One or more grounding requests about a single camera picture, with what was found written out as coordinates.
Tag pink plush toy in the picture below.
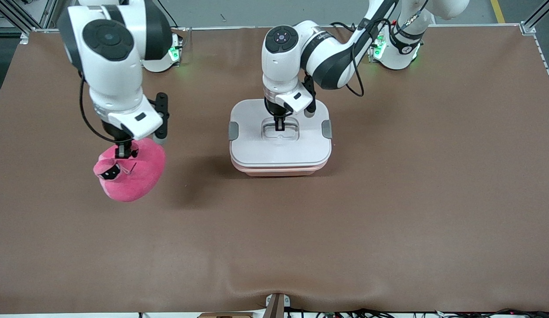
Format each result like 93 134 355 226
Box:
92 138 167 203

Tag white box lid grey clips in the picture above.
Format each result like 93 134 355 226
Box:
229 99 333 167

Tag pink plastic box base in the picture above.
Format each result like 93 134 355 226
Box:
230 159 330 178

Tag brown table mat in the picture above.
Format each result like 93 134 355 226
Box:
0 26 549 315

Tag perforated silver edge strip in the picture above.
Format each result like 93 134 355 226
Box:
532 33 549 95

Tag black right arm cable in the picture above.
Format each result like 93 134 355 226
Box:
79 73 120 144

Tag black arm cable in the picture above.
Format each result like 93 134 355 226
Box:
79 73 120 144
345 18 403 97

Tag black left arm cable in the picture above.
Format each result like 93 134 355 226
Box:
345 18 403 97

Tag black base power cables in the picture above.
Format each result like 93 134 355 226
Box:
330 21 368 36

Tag silver table edge rail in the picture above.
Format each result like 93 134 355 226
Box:
20 24 527 34

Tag aluminium frame with black struts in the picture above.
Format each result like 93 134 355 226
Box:
0 0 58 45

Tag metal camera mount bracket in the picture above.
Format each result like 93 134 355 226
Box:
265 293 291 318

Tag aluminium frame corner post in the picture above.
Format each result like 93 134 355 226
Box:
520 0 549 36

